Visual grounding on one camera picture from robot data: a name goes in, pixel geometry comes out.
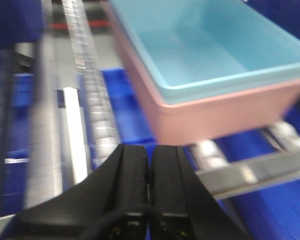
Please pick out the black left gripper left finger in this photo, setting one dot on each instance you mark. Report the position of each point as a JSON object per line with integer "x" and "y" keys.
{"x": 120, "y": 183}

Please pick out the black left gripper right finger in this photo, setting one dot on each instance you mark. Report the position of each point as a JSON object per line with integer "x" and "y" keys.
{"x": 187, "y": 211}

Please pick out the pink plastic box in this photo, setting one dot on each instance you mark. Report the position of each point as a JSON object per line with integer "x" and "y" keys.
{"x": 207, "y": 118}

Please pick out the light blue plastic box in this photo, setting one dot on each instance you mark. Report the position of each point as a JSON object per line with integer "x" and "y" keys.
{"x": 195, "y": 49}

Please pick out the white roller track middle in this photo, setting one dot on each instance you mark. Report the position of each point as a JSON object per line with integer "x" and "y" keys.
{"x": 208, "y": 156}

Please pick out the white roller track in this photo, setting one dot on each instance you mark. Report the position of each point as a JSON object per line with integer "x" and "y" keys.
{"x": 282, "y": 136}
{"x": 101, "y": 122}
{"x": 208, "y": 156}

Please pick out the white roller track left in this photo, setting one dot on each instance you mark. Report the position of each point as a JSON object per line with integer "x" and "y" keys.
{"x": 101, "y": 122}

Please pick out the white roller track right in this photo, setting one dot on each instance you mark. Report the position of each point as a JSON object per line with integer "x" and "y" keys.
{"x": 282, "y": 136}

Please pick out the blue storage bin left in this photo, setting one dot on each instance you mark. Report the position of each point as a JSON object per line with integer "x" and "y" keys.
{"x": 21, "y": 27}

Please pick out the metal shelf rack frame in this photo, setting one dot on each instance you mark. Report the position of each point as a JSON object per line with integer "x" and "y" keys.
{"x": 60, "y": 156}

